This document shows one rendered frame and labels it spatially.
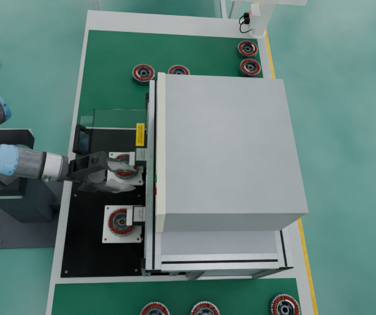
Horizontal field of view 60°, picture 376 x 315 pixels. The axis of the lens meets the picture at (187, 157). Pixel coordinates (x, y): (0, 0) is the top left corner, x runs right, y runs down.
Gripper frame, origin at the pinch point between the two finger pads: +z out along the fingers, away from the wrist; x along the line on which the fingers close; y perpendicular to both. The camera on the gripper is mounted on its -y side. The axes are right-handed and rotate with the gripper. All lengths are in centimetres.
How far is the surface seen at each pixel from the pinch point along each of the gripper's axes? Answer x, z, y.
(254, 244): 18.1, 36.7, -8.9
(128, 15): -116, 10, 44
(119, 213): 0.3, 9.6, 36.6
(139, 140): -19.1, 6.2, 10.7
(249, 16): -109, 66, 6
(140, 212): 3.0, 12.8, 23.6
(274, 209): 13.0, 28.1, -27.2
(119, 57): -85, 7, 45
